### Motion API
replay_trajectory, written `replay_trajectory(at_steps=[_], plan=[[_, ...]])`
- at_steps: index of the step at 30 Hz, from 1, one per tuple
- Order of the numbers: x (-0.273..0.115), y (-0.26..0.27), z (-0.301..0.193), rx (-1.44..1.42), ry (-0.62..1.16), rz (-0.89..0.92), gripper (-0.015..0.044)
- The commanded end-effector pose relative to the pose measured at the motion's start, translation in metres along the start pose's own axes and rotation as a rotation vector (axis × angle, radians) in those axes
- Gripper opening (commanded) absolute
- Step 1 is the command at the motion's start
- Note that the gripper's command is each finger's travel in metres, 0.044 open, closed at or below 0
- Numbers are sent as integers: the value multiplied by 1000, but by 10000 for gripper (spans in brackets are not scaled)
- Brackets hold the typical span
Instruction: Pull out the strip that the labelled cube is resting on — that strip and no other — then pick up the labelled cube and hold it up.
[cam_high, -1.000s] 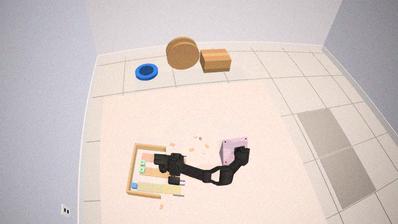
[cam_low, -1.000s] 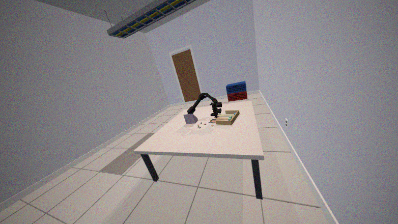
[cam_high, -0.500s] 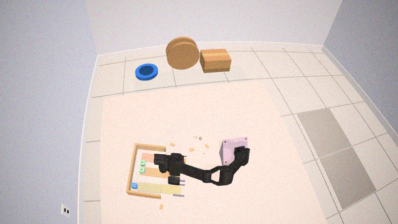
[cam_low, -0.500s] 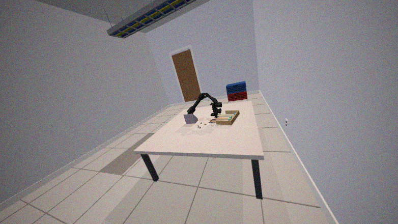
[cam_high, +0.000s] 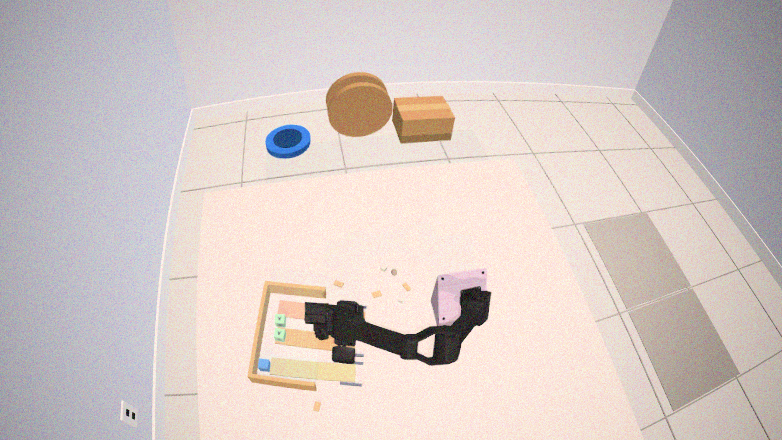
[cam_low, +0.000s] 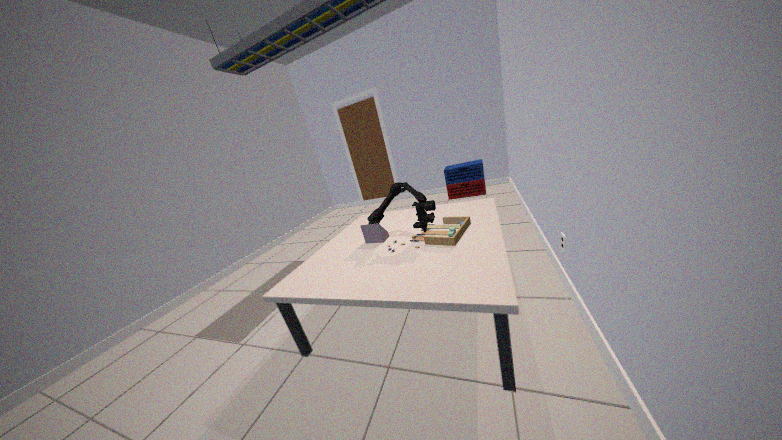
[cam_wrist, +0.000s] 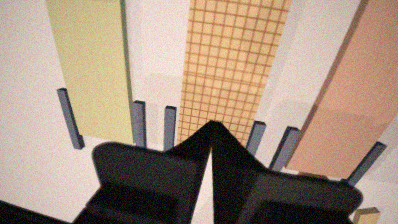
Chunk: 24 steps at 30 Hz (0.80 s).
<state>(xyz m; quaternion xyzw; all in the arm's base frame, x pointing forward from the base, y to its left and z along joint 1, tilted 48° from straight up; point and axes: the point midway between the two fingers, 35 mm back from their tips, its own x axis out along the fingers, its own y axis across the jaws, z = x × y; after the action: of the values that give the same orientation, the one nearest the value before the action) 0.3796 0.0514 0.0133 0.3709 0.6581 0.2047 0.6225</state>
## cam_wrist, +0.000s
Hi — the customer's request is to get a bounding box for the pale yellow flat strip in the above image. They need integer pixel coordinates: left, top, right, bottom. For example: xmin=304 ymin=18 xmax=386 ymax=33
xmin=45 ymin=0 xmax=135 ymax=144

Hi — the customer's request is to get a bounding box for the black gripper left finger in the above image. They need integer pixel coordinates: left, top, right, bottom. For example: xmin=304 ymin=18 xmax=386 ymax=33
xmin=91 ymin=120 xmax=215 ymax=224

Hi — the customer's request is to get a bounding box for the pink flat strip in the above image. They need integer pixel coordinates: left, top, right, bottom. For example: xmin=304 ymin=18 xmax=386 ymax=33
xmin=284 ymin=0 xmax=398 ymax=179

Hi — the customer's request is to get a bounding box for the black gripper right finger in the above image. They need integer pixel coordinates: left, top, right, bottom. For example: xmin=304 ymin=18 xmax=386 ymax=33
xmin=211 ymin=121 xmax=364 ymax=224

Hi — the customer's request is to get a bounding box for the orange grid-patterned strip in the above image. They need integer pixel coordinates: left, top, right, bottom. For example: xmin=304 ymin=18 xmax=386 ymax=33
xmin=177 ymin=0 xmax=292 ymax=147

